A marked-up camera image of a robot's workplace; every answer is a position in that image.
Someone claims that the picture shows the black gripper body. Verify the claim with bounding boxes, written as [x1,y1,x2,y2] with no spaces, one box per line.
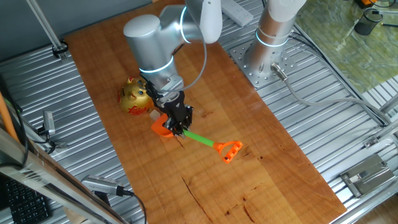
[160,91,189,125]

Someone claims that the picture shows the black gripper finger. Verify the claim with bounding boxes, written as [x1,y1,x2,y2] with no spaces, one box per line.
[164,119,184,139]
[183,105,195,131]

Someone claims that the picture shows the orange green toy shovel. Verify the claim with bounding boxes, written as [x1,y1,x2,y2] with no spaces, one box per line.
[150,113,244,165]

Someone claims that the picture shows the gold piggy bank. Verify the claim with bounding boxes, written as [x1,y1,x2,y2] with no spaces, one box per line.
[117,77,155,116]

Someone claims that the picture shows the brown wooden board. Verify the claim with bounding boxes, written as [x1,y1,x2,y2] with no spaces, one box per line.
[64,0,348,224]

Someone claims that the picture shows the black pole clamp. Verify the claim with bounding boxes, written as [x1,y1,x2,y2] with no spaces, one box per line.
[52,40,70,59]

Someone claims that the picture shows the silver tripod pole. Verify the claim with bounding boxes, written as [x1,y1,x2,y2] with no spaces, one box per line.
[25,0,70,62]

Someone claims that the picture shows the black keyboard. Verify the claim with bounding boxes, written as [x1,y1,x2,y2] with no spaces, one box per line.
[4,179,53,224]

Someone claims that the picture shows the green marbled mat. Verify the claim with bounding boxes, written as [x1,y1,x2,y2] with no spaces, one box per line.
[294,0,398,94]

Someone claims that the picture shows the orange pole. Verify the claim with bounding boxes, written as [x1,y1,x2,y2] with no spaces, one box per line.
[0,91,20,143]

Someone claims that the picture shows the grey metal hinge plate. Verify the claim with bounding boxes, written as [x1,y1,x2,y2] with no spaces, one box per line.
[340,153,397,198]

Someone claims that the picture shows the black mesh pen cup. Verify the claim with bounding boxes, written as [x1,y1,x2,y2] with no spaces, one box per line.
[354,7,384,36]

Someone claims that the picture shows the orange box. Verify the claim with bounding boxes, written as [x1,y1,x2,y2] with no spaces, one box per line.
[354,0,379,9]

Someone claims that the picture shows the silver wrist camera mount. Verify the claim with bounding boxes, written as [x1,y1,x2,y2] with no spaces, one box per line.
[154,74,185,108]

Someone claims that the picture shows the grey gripper cable loop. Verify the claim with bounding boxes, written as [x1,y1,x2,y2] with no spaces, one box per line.
[164,0,208,94]

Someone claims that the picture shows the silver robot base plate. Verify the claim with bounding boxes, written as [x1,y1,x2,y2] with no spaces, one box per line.
[229,39,300,89]

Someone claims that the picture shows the black stand camera cable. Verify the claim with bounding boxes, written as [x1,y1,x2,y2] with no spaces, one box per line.
[123,189,147,224]

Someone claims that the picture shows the silver camera on stand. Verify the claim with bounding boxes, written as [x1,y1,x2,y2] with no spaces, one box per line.
[81,175,135,197]

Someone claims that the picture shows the silver metal frame bar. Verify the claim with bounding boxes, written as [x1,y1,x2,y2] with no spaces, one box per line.
[0,128,128,224]

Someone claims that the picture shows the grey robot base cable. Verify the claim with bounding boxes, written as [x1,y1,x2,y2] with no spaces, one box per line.
[270,62,392,126]

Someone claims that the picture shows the small metal corner bracket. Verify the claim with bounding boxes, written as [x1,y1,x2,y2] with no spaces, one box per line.
[363,136,379,149]

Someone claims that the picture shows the aluminium frame rail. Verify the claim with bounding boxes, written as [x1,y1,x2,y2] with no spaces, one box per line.
[378,93,398,115]

